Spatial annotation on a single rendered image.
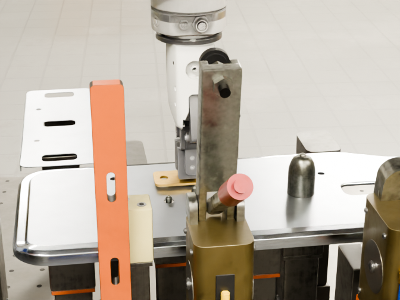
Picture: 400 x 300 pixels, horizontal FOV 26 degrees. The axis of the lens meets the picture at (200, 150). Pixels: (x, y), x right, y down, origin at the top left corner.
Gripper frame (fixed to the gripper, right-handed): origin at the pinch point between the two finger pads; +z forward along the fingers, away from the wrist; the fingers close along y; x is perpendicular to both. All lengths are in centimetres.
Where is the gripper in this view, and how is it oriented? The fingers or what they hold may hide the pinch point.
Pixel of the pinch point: (189, 157)
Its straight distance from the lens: 103.4
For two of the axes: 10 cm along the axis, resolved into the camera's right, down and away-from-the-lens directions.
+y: -1.5, -3.9, 9.1
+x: -9.9, 0.6, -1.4
